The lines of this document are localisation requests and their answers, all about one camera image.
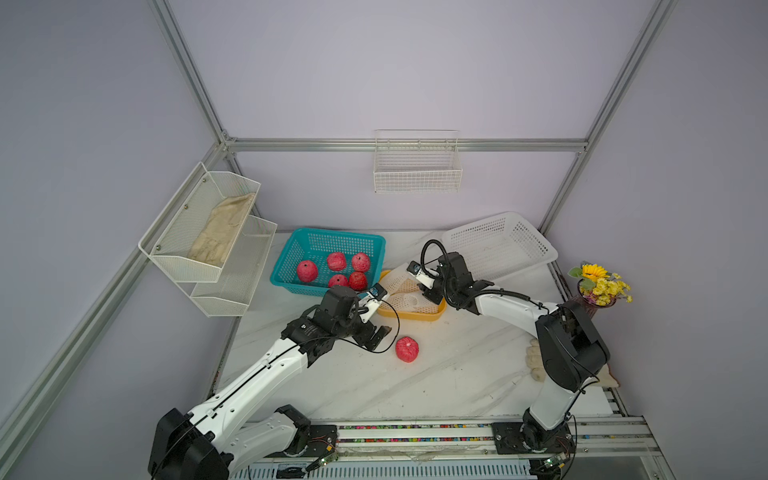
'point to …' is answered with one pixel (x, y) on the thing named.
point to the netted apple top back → (336, 261)
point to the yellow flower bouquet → (599, 286)
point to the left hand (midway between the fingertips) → (373, 320)
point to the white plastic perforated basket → (500, 246)
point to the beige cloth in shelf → (220, 229)
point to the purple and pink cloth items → (606, 379)
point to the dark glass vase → (588, 306)
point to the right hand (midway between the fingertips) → (427, 280)
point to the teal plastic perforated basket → (301, 244)
